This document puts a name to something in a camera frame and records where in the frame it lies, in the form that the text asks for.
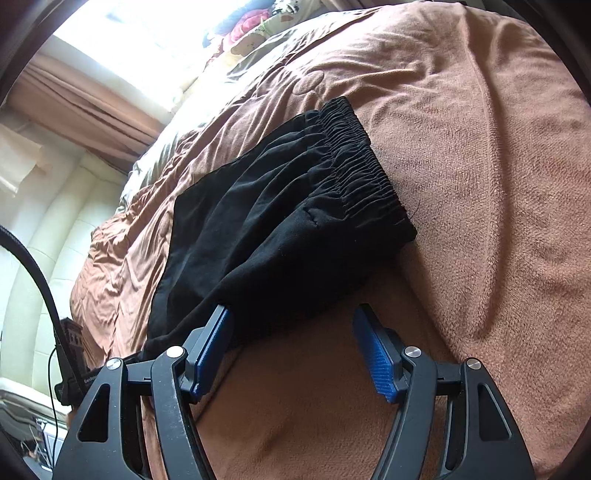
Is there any black and white plush toy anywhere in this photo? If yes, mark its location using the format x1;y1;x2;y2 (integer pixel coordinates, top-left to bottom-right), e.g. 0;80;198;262
271;0;319;19

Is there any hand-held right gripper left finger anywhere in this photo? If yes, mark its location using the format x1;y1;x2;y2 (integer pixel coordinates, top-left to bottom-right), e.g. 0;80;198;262
54;305;232;480

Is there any cream padded headboard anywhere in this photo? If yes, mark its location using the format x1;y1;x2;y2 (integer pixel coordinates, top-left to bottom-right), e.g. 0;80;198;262
0;152;139;402

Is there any pile of dark clothes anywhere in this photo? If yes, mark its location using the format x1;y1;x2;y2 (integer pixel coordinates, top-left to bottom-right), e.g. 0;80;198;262
141;97;419;365

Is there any brown blanket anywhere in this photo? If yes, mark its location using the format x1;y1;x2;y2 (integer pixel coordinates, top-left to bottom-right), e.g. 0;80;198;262
69;0;580;480

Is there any brown curtain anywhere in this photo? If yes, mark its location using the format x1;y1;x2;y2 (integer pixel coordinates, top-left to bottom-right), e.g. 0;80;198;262
4;51;171;176

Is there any cream sheer cloth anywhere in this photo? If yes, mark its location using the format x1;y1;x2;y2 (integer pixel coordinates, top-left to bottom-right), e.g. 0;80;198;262
0;115;44;195

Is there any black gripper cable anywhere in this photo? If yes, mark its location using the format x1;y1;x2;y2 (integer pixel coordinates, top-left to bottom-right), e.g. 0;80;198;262
0;225;70;370

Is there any white nightstand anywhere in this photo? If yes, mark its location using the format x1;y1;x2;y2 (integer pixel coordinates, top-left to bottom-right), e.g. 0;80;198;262
0;376;70;480

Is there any bear print pillow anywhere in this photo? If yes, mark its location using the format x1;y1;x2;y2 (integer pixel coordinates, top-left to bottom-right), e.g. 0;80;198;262
217;28;273;70

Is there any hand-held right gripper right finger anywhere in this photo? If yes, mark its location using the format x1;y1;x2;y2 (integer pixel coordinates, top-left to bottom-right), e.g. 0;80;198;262
353;304;539;480

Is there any pink plush toy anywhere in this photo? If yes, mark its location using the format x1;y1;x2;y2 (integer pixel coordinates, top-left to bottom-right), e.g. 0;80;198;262
229;8;274;44

